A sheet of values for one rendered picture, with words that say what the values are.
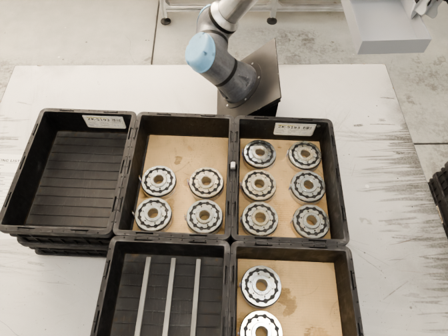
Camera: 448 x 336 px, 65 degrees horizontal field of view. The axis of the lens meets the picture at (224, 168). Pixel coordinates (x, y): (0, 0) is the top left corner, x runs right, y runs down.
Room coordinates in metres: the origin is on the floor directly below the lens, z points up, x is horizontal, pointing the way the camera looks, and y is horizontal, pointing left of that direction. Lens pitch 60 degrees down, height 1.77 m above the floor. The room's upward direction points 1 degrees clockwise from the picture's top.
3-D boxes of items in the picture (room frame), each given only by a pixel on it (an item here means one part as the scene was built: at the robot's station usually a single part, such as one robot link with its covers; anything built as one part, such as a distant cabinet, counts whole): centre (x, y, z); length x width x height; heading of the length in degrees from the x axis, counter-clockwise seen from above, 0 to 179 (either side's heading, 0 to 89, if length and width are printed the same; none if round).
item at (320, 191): (0.48, -0.25, 0.86); 0.10 x 0.10 x 0.01
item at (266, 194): (0.48, -0.10, 0.86); 0.10 x 0.10 x 0.01
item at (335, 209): (0.48, -0.17, 0.87); 0.40 x 0.30 x 0.11; 179
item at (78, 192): (0.50, 0.43, 0.87); 0.40 x 0.30 x 0.11; 179
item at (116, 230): (0.49, 0.13, 0.92); 0.40 x 0.30 x 0.02; 179
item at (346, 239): (0.48, -0.17, 0.92); 0.40 x 0.30 x 0.02; 179
